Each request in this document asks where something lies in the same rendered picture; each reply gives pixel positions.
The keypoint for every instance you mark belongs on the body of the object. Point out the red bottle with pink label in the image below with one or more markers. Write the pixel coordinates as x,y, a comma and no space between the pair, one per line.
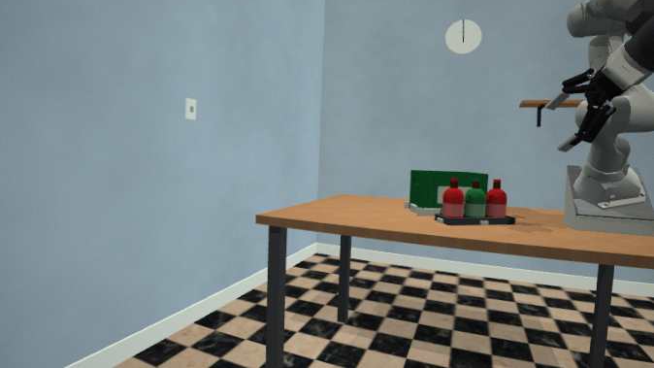
496,201
453,201

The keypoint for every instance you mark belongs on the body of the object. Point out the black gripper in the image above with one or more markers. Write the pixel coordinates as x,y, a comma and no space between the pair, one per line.
602,94

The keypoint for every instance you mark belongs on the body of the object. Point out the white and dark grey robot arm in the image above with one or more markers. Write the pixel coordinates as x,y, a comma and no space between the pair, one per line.
606,180

